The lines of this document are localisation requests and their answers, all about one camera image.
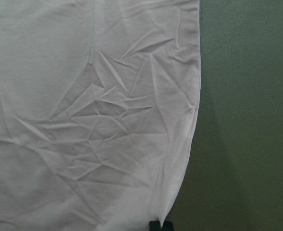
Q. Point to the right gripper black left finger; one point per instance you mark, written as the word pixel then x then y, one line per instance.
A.
pixel 154 226

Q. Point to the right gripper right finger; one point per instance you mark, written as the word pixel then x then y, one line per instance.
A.
pixel 167 226

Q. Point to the pink Snoopy t-shirt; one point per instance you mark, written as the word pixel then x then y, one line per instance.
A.
pixel 98 107

